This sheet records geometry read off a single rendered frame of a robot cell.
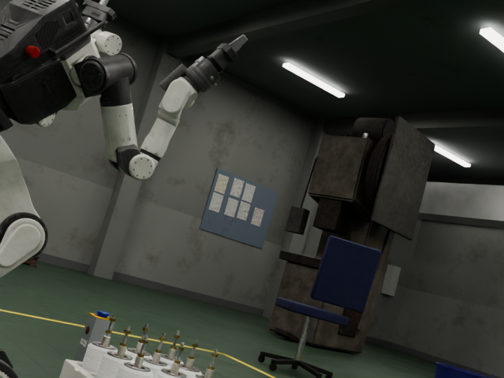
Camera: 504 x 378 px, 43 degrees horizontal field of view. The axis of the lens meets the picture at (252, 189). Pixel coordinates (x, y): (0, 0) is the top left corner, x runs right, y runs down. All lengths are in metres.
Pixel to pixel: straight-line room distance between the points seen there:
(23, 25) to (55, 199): 7.81
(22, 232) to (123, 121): 0.42
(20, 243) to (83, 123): 7.91
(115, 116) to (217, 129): 9.00
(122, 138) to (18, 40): 0.38
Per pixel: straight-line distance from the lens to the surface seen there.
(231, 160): 10.98
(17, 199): 1.96
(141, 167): 1.89
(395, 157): 8.05
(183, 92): 1.93
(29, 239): 1.93
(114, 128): 1.87
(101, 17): 2.47
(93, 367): 2.02
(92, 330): 2.18
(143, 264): 10.30
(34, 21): 1.91
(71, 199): 9.73
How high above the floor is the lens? 0.56
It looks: 8 degrees up
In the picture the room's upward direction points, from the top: 16 degrees clockwise
